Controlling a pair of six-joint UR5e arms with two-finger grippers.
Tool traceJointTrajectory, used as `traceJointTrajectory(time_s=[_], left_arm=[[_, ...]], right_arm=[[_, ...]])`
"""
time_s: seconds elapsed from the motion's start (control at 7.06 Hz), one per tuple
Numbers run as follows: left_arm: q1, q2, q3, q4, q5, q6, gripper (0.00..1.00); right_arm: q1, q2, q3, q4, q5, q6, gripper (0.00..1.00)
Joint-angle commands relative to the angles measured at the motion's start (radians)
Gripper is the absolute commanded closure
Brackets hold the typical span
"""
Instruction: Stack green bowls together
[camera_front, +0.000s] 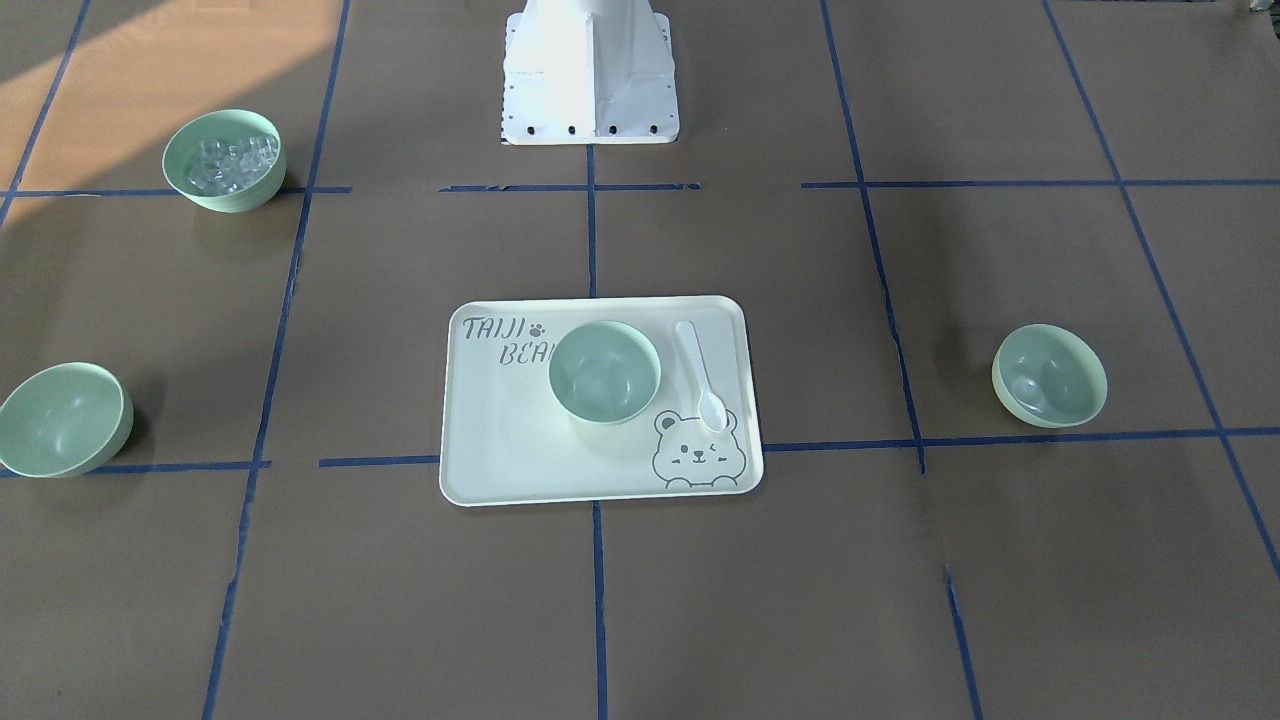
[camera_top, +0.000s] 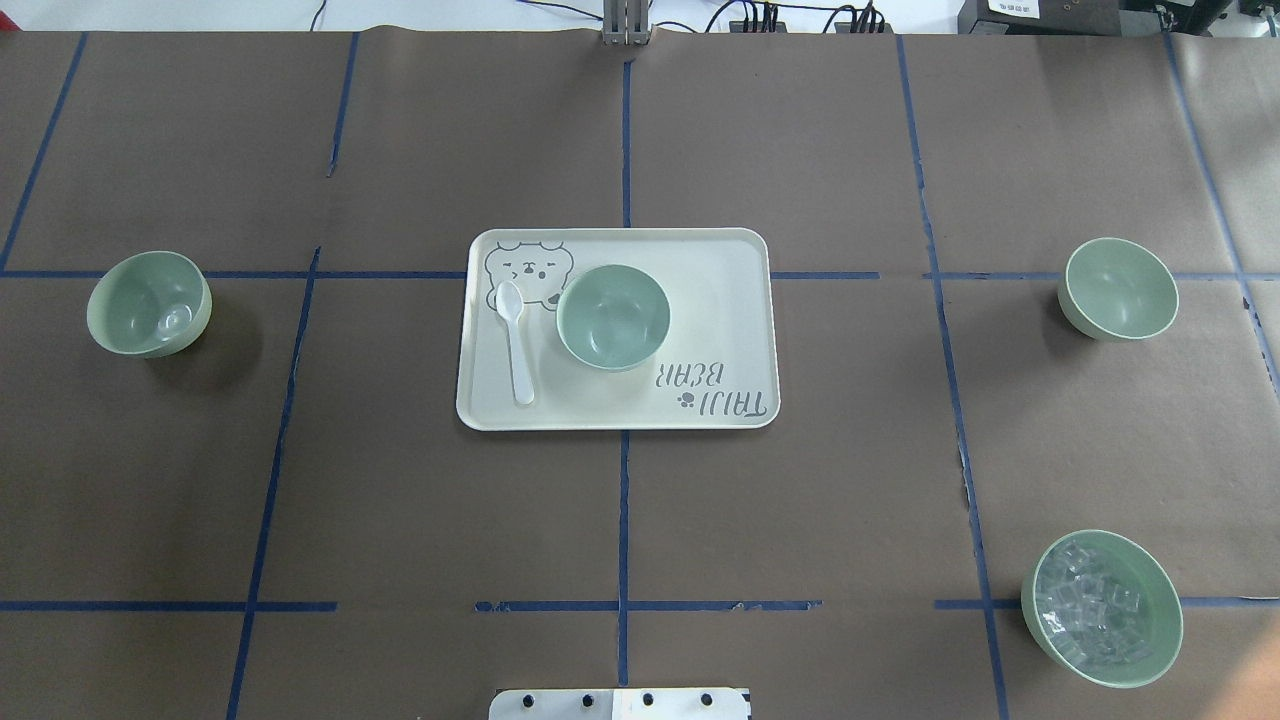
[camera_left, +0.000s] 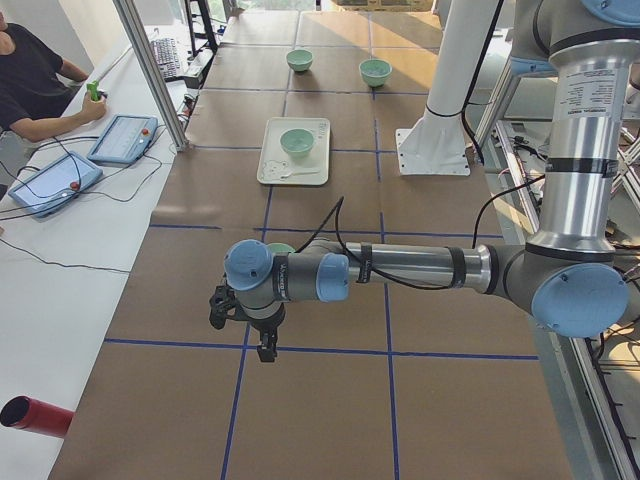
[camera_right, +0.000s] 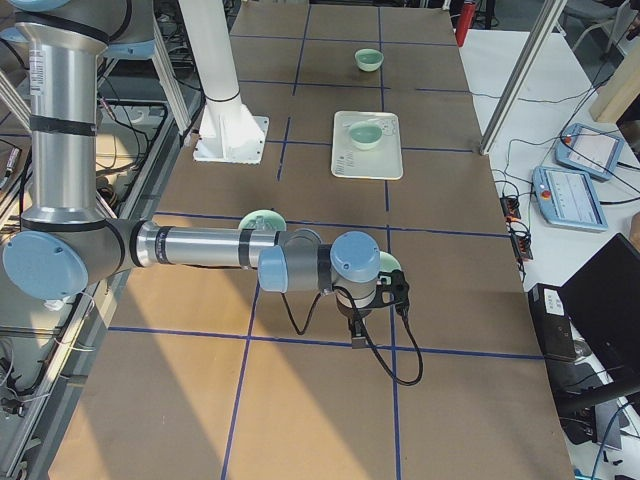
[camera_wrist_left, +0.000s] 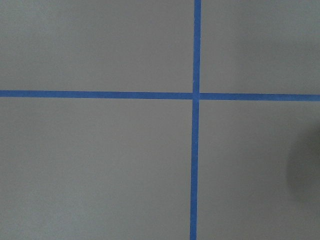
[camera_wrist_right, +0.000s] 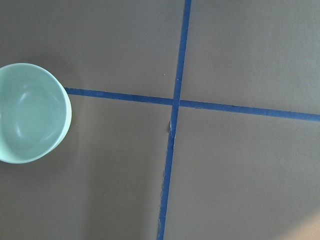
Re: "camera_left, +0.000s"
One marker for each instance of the black keyboard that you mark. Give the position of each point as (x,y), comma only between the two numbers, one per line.
(167,58)

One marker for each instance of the red cylinder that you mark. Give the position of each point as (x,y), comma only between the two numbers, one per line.
(36,416)

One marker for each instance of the white pedestal column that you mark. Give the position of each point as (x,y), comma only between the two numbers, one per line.
(435,145)

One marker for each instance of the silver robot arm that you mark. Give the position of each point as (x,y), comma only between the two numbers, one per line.
(563,275)

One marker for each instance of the person in black shirt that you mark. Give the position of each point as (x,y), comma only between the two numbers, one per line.
(33,97)

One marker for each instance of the white plastic spoon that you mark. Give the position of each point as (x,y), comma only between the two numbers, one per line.
(290,174)

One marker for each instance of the green bowl on tray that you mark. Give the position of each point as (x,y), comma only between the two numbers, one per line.
(297,142)

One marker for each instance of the teach pendant tablet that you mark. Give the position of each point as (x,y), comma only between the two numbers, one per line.
(124,140)
(55,185)

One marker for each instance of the person's hand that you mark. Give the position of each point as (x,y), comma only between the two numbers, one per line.
(92,109)

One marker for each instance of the green handheld controller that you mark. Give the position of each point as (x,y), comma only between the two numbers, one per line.
(96,94)

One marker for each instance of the aluminium frame post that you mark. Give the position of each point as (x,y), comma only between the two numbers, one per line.
(136,33)

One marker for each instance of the near teach pendant tablet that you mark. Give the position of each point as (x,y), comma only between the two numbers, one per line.
(55,185)

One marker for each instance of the cream bear tray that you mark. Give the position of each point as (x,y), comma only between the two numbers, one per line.
(274,161)

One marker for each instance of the green bowl with ice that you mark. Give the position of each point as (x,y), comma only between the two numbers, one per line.
(375,72)

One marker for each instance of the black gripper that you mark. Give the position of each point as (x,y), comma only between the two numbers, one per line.
(263,328)

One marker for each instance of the far teach pendant tablet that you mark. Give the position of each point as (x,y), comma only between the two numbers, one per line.
(124,140)

